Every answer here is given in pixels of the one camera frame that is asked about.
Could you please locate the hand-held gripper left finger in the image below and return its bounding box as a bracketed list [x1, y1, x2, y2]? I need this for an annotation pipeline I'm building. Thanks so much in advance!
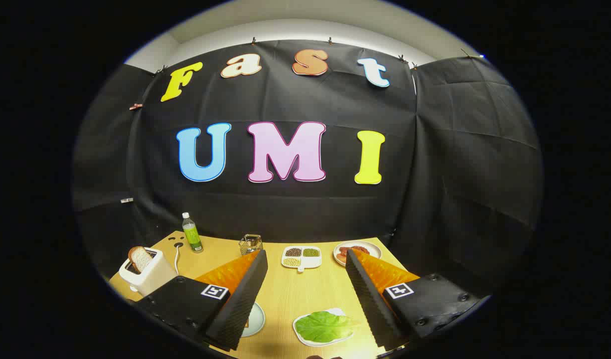
[136, 249, 269, 352]

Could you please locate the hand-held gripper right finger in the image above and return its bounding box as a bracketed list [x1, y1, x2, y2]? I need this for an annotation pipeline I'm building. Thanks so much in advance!
[345, 248, 490, 352]

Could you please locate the green lettuce leaf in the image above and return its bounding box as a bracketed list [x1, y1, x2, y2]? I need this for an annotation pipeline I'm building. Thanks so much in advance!
[295, 311, 361, 344]

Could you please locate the toasted bread slice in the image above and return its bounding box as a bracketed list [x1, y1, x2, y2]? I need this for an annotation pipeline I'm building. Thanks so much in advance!
[128, 246, 154, 273]

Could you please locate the pale green round plate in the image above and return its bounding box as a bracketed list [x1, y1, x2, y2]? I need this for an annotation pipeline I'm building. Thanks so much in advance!
[241, 302, 266, 338]

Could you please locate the round white meat plate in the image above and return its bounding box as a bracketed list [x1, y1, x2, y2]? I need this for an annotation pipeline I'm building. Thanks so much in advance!
[333, 240, 382, 267]

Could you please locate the metal utensil holder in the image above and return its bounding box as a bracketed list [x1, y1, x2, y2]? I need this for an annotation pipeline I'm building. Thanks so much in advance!
[239, 234, 264, 256]

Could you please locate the white divided dish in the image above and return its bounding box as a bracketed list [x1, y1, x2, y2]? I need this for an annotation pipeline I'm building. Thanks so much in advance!
[281, 245, 322, 273]

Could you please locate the green label drink bottle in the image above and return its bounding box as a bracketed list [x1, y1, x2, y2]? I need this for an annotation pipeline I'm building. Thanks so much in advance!
[181, 212, 204, 253]

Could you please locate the white toaster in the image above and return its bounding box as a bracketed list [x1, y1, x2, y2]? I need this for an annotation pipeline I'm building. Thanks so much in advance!
[119, 248, 177, 297]

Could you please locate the black backdrop cloth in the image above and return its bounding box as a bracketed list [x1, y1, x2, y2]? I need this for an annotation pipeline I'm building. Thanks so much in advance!
[71, 40, 544, 295]

